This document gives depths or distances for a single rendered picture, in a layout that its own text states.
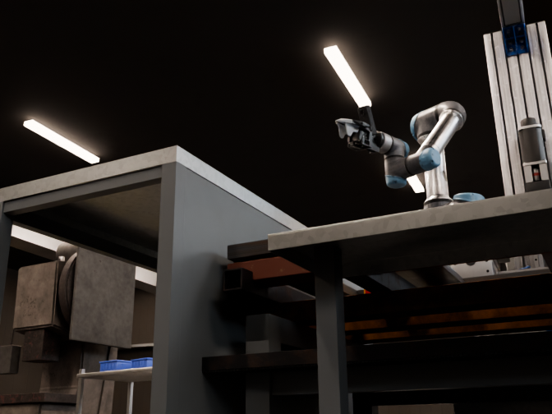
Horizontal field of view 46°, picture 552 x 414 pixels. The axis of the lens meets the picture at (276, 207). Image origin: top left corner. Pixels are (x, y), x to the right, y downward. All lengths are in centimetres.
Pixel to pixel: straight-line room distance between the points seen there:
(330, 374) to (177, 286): 43
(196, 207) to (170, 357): 37
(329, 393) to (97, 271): 591
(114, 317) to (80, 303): 50
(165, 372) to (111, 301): 571
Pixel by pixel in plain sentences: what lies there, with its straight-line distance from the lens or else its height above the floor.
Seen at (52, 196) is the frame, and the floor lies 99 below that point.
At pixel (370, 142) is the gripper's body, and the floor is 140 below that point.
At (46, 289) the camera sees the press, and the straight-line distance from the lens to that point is 705.
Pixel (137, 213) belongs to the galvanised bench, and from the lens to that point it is 201.
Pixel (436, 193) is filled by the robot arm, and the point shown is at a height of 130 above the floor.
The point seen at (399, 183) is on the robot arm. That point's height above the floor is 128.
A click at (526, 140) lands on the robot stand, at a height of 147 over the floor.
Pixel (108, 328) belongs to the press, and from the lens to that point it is 704.
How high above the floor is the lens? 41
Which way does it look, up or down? 19 degrees up
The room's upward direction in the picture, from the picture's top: 1 degrees counter-clockwise
